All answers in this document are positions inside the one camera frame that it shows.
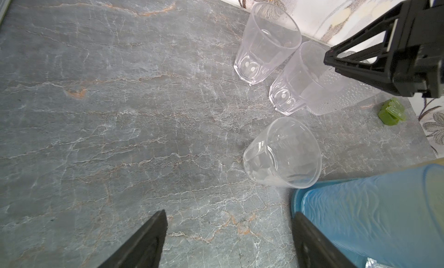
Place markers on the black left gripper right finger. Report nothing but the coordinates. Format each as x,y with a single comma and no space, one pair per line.
313,249

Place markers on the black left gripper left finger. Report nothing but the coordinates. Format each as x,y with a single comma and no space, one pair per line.
144,248

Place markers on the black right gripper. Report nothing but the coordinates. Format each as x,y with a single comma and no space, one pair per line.
401,52

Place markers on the blue plastic cup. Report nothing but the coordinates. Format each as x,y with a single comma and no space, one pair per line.
384,217

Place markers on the clear faceted cup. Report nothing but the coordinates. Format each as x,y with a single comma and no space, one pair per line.
305,80
270,37

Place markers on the clear faceted cup back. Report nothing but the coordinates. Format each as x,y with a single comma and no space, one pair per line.
270,37

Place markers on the yellow plastic cup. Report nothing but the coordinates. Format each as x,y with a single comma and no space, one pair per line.
434,189

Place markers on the clear dotted cup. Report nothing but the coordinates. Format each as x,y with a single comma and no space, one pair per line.
347,98

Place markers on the small green block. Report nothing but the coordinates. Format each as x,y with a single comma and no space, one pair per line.
392,112

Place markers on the clear small round cup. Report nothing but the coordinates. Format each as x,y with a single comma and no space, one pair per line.
285,154

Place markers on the silver aluminium case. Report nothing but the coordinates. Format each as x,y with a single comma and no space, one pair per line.
4,5

